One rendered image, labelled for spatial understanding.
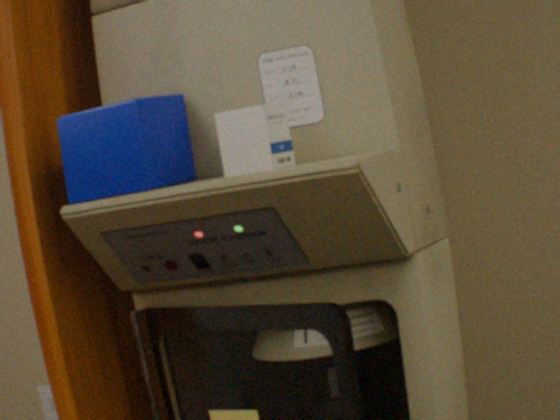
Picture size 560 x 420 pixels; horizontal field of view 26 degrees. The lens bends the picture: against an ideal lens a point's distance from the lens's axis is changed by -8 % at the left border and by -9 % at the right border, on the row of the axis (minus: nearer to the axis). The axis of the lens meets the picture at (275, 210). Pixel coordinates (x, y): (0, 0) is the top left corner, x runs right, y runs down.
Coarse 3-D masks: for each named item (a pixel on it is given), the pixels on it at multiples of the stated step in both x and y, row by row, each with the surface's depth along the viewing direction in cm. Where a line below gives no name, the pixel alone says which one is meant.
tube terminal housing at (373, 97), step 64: (192, 0) 130; (256, 0) 127; (320, 0) 124; (384, 0) 126; (128, 64) 134; (192, 64) 131; (256, 64) 128; (320, 64) 125; (384, 64) 123; (192, 128) 132; (320, 128) 126; (384, 128) 123; (448, 256) 133; (448, 320) 131; (448, 384) 129
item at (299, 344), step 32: (160, 320) 133; (192, 320) 129; (224, 320) 125; (256, 320) 122; (288, 320) 118; (320, 320) 115; (160, 352) 134; (192, 352) 130; (224, 352) 126; (256, 352) 122; (288, 352) 119; (320, 352) 116; (352, 352) 114; (192, 384) 131; (224, 384) 127; (256, 384) 123; (288, 384) 120; (320, 384) 117; (352, 384) 114; (192, 416) 132; (288, 416) 121; (320, 416) 117; (352, 416) 114
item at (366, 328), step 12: (372, 300) 133; (348, 312) 132; (360, 312) 132; (372, 312) 132; (384, 312) 133; (360, 324) 131; (372, 324) 132; (384, 324) 132; (396, 324) 134; (360, 336) 131; (372, 336) 131; (384, 336) 132; (396, 336) 133; (360, 348) 130
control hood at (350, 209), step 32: (320, 160) 123; (352, 160) 113; (384, 160) 119; (160, 192) 121; (192, 192) 120; (224, 192) 119; (256, 192) 118; (288, 192) 117; (320, 192) 116; (352, 192) 115; (384, 192) 118; (96, 224) 126; (128, 224) 125; (288, 224) 121; (320, 224) 120; (352, 224) 119; (384, 224) 118; (96, 256) 130; (320, 256) 124; (352, 256) 123; (384, 256) 122; (128, 288) 134
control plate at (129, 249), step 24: (216, 216) 121; (240, 216) 121; (264, 216) 120; (120, 240) 127; (144, 240) 126; (168, 240) 126; (192, 240) 125; (216, 240) 124; (240, 240) 124; (264, 240) 123; (288, 240) 122; (144, 264) 130; (192, 264) 128; (216, 264) 127; (240, 264) 127; (264, 264) 126; (288, 264) 125
